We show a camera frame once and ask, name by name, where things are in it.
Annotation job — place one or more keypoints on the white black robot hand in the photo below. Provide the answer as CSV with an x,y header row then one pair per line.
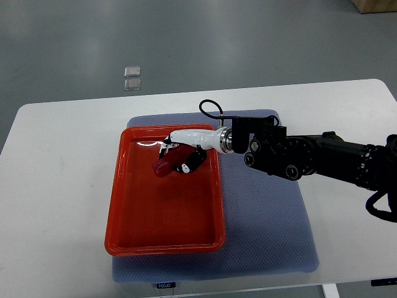
x,y
206,139

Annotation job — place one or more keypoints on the red pepper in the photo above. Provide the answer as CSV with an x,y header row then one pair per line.
x,y
170,161

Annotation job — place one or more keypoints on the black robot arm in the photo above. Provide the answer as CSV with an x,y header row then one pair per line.
x,y
266,147

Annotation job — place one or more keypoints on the red plastic tray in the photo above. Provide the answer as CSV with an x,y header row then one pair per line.
x,y
148,215

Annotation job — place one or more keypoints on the lower metal floor plate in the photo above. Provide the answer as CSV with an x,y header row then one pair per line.
x,y
132,84

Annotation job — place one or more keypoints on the metal floor plate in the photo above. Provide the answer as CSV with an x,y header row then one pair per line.
x,y
132,84
132,71

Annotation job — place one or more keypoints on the upper metal floor plate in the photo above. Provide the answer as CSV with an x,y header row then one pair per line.
x,y
132,71

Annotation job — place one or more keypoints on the blue-grey mesh mat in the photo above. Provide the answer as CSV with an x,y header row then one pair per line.
x,y
267,232

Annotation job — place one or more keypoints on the white table leg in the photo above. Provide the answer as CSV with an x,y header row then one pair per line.
x,y
330,291

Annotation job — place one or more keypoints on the cardboard box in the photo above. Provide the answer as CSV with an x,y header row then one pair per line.
x,y
375,6

